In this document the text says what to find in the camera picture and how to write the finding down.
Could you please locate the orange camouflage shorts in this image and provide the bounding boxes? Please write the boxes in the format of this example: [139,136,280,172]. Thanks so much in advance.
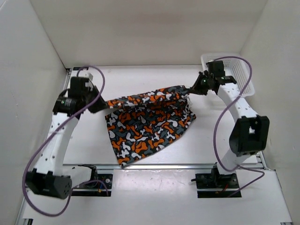
[105,85,196,168]

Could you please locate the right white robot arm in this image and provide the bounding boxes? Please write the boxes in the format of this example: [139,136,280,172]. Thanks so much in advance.
[190,57,270,188]

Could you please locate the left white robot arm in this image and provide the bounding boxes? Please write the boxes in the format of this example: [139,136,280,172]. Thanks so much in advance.
[25,73,105,199]

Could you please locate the dark label sticker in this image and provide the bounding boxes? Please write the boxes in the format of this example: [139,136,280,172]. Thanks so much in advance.
[73,67,89,71]

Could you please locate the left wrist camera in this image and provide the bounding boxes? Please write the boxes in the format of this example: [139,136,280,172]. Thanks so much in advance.
[86,73,93,82]

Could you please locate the aluminium front rail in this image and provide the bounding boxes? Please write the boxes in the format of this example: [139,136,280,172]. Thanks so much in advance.
[63,162,263,170]

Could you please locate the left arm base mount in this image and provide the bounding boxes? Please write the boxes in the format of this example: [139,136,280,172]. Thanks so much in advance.
[70,164,113,197]

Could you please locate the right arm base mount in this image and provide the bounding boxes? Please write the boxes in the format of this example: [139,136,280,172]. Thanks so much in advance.
[191,165,242,198]

